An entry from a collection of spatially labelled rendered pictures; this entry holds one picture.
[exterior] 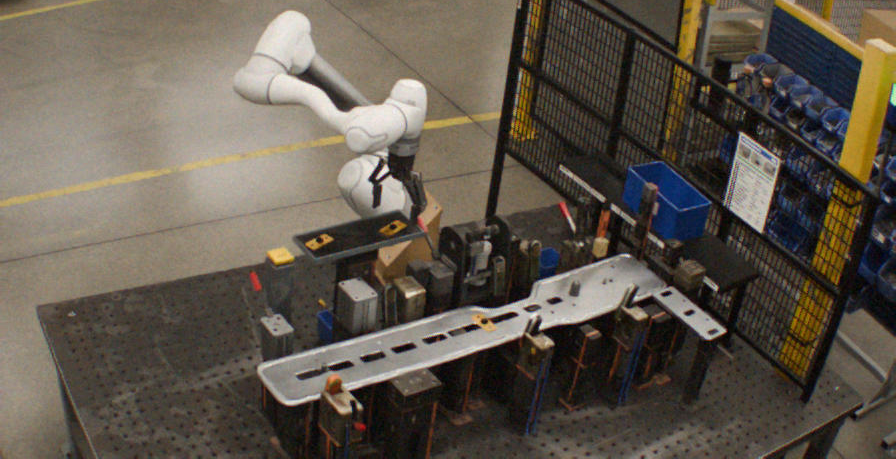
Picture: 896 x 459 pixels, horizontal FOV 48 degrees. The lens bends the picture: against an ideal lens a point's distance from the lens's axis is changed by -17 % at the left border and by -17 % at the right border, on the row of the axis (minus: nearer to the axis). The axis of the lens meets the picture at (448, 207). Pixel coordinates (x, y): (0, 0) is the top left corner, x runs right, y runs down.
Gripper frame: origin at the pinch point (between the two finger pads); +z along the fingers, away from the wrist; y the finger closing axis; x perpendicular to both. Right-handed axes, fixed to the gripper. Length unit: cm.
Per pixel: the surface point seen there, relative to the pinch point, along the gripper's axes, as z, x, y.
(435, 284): 16.3, 0.2, 17.1
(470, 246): 6.0, 10.3, 20.5
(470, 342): 21.4, -9.1, 37.4
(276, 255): 5.5, -36.0, -13.0
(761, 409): 51, 63, 115
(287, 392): 21, -64, 18
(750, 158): -16, 95, 73
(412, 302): 16.4, -11.7, 18.1
